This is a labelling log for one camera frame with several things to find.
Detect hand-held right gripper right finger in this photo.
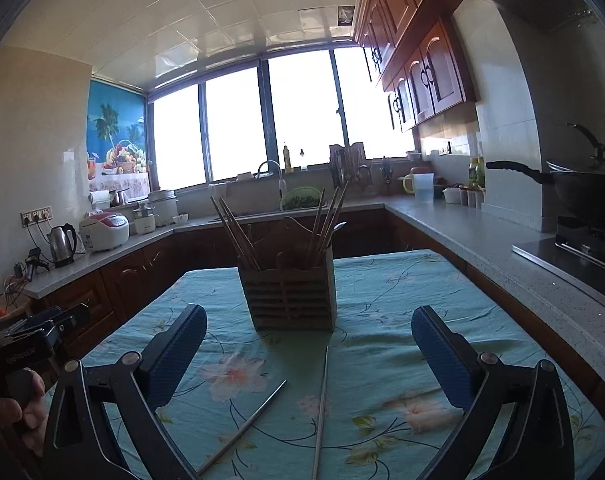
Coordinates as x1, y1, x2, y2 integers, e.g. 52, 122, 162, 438
411, 305, 591, 480

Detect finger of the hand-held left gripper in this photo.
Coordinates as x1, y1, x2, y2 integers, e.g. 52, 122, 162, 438
2, 304, 92, 342

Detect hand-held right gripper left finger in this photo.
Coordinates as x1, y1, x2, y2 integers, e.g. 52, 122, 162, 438
42, 303, 208, 480

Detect metal chopstick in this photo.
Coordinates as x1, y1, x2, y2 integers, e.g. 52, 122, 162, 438
196, 379, 288, 477
310, 345, 330, 472

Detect wooden utensil holder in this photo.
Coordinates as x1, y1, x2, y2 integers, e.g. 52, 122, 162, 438
236, 217, 338, 333

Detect bundle of wooden chopsticks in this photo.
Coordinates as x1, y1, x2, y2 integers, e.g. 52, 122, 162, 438
210, 179, 351, 272

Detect dish rack with utensils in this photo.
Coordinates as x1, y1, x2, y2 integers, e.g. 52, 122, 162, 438
329, 142, 374, 189

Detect person's left hand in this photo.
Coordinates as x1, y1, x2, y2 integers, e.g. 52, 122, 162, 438
0, 367, 49, 445

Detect small black tripod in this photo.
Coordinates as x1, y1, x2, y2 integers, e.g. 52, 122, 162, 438
24, 248, 52, 282

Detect steel electric kettle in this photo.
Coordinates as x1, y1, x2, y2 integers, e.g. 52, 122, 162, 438
48, 223, 78, 269

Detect teal floral tablecloth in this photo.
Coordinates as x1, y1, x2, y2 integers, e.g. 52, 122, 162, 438
41, 248, 605, 480

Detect white and pink rice cooker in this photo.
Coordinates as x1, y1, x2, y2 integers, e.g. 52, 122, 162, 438
78, 212, 131, 254

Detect grey kitchen countertop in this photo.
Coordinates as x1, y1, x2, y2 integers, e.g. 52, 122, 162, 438
21, 197, 605, 397

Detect small white steamer pot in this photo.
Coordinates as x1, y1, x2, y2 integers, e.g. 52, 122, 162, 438
132, 201, 159, 235

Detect large white rice cooker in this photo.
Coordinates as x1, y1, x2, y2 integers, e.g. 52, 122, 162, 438
146, 188, 181, 229

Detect row of spice jars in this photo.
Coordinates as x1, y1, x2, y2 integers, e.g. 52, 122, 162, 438
459, 184, 484, 210

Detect clear measuring jug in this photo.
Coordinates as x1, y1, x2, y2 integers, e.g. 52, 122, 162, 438
411, 172, 436, 204

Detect gas stove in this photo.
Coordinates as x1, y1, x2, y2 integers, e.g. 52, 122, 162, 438
511, 214, 605, 307

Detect green colander with vegetables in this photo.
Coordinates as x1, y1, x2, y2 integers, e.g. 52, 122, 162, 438
280, 186, 321, 212

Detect chrome faucet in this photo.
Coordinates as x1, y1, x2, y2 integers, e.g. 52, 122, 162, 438
255, 159, 289, 202

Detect black wok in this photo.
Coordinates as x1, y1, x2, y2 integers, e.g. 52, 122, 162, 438
485, 159, 605, 230

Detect kitchen window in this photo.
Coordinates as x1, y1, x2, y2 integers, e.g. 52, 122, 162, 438
143, 44, 419, 192

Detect glass wok lid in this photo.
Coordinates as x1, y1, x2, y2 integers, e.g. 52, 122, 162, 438
546, 122, 605, 179

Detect wall power outlet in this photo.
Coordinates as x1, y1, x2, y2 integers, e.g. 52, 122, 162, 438
21, 205, 54, 225

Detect fruit and palm wall poster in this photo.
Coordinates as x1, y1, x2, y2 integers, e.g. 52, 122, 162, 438
86, 79, 152, 194

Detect wooden wall cabinets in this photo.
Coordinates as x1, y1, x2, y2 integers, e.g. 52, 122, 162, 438
353, 0, 479, 135

